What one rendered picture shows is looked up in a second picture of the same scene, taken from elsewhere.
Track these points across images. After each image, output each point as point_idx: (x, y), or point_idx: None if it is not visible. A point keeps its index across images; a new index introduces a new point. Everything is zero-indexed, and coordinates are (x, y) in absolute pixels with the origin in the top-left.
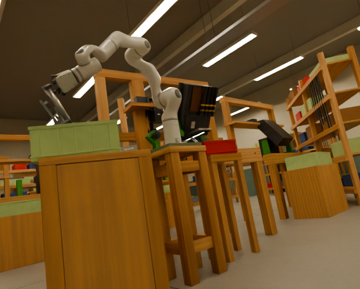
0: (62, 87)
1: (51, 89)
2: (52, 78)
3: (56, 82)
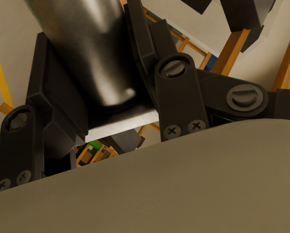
0: (21, 221)
1: (101, 126)
2: (278, 102)
3: (182, 133)
